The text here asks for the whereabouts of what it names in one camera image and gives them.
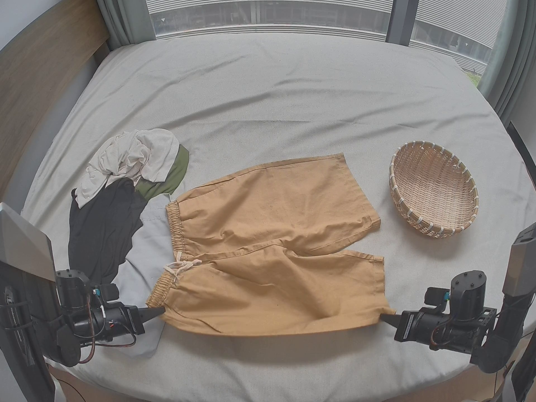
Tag round woven basket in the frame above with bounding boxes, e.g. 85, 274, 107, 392
389, 140, 479, 238

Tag pale blue garment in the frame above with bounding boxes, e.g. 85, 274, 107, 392
112, 194, 173, 358

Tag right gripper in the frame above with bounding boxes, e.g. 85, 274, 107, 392
395, 309, 451, 346

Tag window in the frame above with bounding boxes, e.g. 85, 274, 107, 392
138, 0, 509, 74

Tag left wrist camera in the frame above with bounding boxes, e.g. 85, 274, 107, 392
94, 283, 120, 303

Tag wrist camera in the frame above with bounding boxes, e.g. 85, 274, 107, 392
94, 283, 120, 303
425, 286, 451, 310

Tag green garment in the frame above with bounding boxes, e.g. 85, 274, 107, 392
135, 144, 191, 202

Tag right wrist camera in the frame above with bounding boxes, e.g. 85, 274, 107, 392
425, 286, 451, 310

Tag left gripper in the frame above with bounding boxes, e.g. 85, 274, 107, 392
99, 303, 146, 338

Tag bed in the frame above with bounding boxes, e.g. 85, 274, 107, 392
0, 0, 528, 402

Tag tan shorts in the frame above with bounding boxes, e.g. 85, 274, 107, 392
146, 152, 396, 336

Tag white garment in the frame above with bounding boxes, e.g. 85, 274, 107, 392
76, 128, 180, 208

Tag black garment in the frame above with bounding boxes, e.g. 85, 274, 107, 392
68, 178, 147, 286

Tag grey-green curtain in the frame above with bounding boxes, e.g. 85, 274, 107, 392
75, 0, 156, 53
477, 0, 536, 126

